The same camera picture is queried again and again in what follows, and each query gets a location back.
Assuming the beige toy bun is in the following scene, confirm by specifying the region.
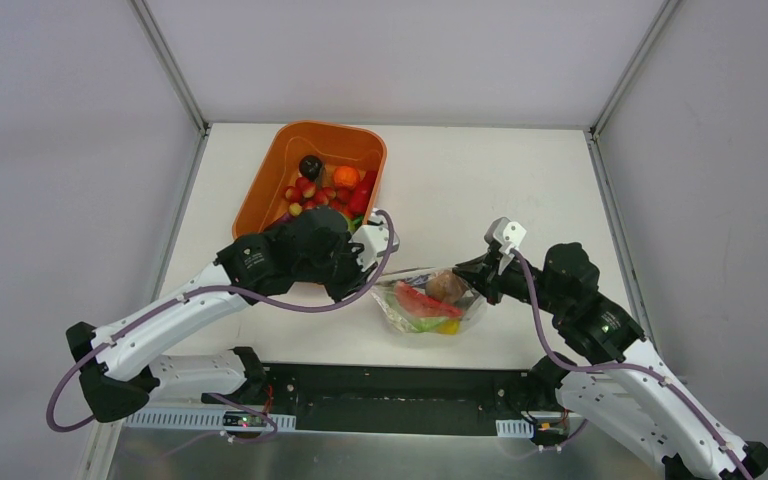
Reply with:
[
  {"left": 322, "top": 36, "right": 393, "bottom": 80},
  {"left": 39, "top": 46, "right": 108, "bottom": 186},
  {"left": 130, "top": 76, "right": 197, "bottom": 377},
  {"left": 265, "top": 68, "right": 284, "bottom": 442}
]
[{"left": 424, "top": 270, "right": 468, "bottom": 304}]

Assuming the clear zip top bag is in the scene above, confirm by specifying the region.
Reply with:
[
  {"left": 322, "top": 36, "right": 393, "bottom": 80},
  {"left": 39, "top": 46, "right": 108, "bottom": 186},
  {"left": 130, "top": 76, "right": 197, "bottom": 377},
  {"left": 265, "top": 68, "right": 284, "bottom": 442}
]
[{"left": 371, "top": 268, "right": 487, "bottom": 336}]

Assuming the yellow toy corn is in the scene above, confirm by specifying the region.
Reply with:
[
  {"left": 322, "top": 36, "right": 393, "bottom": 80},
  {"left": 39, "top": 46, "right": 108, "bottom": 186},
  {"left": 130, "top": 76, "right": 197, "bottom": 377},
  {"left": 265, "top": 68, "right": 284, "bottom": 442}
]
[{"left": 435, "top": 319, "right": 461, "bottom": 335}]

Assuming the toy watermelon slice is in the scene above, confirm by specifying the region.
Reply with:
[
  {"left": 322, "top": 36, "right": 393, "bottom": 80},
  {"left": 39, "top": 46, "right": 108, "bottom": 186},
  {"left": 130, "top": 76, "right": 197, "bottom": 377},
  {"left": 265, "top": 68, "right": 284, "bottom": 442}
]
[{"left": 393, "top": 281, "right": 464, "bottom": 318}]

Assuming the white toy cauliflower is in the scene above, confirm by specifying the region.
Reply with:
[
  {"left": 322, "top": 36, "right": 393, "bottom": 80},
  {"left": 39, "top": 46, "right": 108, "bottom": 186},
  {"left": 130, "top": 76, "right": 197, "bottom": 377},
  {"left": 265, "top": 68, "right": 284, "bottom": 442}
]
[{"left": 400, "top": 316, "right": 450, "bottom": 333}]

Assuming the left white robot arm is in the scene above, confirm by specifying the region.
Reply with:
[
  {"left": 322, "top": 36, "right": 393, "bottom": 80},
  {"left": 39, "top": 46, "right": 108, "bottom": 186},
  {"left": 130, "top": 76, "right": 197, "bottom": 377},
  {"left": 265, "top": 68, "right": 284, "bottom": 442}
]
[{"left": 46, "top": 207, "right": 398, "bottom": 431}]

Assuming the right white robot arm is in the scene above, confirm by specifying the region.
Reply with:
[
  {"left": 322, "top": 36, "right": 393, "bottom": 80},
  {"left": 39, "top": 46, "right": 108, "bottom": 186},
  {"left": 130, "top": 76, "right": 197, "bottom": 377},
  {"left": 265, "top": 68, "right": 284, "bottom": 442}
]
[{"left": 454, "top": 242, "right": 768, "bottom": 479}]

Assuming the red toy chili pepper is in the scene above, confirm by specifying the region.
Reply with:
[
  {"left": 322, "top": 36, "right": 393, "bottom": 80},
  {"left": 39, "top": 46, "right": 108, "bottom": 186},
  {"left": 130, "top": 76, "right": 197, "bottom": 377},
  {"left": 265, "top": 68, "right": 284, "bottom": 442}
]
[{"left": 347, "top": 171, "right": 378, "bottom": 216}]

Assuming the orange toy tangerine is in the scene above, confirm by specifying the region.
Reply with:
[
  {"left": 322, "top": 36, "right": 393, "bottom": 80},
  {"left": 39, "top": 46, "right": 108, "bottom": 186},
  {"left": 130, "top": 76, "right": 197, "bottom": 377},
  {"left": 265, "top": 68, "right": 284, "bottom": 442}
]
[{"left": 332, "top": 166, "right": 361, "bottom": 191}]

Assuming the dark toy plum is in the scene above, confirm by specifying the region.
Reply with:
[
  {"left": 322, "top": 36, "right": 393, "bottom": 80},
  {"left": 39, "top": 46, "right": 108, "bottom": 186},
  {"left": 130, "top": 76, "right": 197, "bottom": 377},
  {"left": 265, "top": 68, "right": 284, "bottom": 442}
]
[{"left": 298, "top": 155, "right": 324, "bottom": 182}]

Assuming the orange plastic bin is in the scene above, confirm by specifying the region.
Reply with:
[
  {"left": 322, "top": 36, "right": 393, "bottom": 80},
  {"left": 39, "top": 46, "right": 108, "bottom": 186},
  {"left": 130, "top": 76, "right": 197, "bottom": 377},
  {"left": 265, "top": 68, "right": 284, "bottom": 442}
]
[{"left": 231, "top": 120, "right": 387, "bottom": 239}]

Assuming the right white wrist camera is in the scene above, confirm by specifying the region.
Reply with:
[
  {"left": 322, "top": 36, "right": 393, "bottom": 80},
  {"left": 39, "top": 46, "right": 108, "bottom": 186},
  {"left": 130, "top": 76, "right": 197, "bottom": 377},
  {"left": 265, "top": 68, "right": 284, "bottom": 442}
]
[{"left": 484, "top": 217, "right": 527, "bottom": 255}]

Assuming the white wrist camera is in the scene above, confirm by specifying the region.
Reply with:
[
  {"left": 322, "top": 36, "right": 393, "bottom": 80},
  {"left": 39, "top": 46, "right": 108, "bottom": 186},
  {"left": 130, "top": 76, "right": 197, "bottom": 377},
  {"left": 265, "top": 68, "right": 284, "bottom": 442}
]
[
  {"left": 484, "top": 217, "right": 527, "bottom": 255},
  {"left": 351, "top": 221, "right": 400, "bottom": 271}
]

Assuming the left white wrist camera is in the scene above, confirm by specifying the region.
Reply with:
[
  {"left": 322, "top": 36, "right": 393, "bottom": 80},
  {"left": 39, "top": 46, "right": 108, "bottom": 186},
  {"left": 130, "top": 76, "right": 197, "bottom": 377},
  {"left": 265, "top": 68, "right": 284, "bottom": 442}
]
[{"left": 351, "top": 221, "right": 400, "bottom": 271}]

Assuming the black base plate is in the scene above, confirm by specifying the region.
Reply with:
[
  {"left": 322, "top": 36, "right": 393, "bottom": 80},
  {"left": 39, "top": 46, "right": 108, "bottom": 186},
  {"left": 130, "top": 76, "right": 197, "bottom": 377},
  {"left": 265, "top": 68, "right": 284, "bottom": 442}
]
[{"left": 229, "top": 363, "right": 572, "bottom": 440}]

